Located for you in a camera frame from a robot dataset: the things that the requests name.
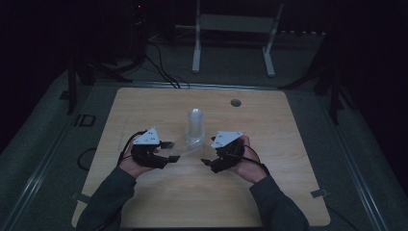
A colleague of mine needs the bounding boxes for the black cable loop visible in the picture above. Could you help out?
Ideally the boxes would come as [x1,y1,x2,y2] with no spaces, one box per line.
[77,147,97,172]

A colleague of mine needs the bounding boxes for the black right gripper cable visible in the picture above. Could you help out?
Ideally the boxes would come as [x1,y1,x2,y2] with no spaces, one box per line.
[241,144,271,176]

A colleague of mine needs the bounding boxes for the tall translucent plastic cup stack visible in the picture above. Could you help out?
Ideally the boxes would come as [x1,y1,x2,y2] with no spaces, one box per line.
[186,107,206,150]

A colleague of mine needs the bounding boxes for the gray tape piece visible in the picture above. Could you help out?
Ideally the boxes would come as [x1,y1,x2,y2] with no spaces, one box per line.
[70,192,91,205]
[310,189,330,199]

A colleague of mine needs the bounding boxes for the person's right hand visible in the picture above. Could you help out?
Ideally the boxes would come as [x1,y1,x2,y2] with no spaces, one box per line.
[228,134,270,185]

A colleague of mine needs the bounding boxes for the person's left hand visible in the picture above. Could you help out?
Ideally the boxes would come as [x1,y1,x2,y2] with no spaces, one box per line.
[117,144,161,179]

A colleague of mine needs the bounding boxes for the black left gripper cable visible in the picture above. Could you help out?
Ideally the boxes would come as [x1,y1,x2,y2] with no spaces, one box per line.
[116,129,149,167]

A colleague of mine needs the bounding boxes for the black floor cables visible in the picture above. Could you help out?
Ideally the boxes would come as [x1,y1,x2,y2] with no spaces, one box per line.
[143,41,191,90]

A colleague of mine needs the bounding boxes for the white power strip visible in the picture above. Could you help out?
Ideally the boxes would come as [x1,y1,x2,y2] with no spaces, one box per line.
[278,30,327,37]

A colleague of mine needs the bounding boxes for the black tripod stand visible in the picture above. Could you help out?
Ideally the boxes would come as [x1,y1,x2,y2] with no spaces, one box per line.
[65,56,133,116]
[278,62,358,126]

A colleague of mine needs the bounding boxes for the thin black floor cable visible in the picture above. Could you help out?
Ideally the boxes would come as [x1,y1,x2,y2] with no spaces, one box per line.
[326,205,365,231]

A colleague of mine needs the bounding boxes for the white metal stand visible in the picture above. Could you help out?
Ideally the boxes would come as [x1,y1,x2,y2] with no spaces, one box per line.
[191,0,286,78]

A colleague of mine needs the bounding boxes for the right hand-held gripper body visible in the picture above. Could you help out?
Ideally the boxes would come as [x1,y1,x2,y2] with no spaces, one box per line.
[210,130,246,174]

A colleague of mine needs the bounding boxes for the metal floor rail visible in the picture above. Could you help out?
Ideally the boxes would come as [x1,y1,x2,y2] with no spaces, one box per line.
[326,123,391,231]
[0,123,72,231]

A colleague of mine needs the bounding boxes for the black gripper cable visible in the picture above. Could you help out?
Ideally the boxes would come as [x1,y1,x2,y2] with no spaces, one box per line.
[116,129,149,167]
[241,144,271,176]

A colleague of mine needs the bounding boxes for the dark equipment tower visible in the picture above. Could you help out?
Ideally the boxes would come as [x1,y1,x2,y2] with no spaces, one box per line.
[127,0,149,64]

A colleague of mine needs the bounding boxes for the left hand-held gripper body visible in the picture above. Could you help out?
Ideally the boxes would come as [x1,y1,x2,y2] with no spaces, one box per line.
[130,126,169,170]

